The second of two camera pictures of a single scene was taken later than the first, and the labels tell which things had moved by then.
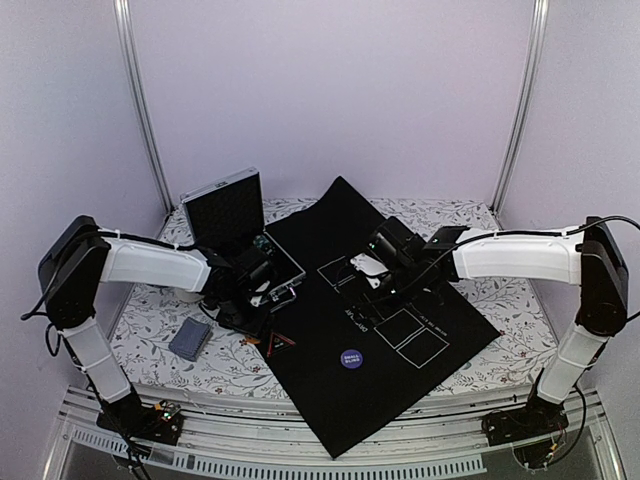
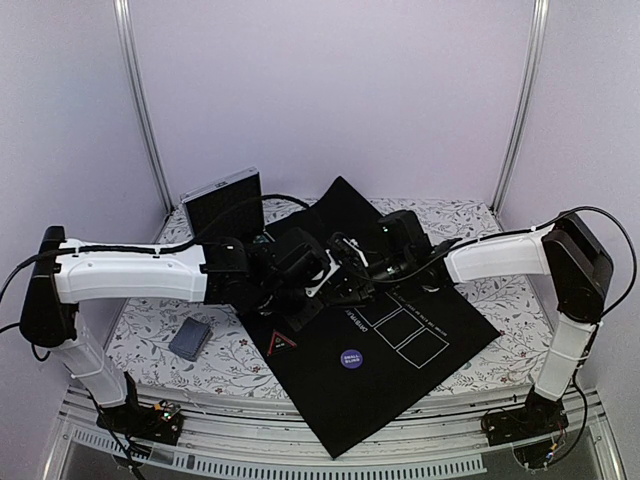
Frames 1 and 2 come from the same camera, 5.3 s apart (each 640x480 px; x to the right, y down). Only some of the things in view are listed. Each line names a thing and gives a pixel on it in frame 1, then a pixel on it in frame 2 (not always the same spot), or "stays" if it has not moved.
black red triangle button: (278, 343) stays
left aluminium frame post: (124, 17) stays
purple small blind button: (351, 358) stays
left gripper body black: (236, 314) → (282, 302)
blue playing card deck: (190, 338) stays
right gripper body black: (406, 288) → (370, 289)
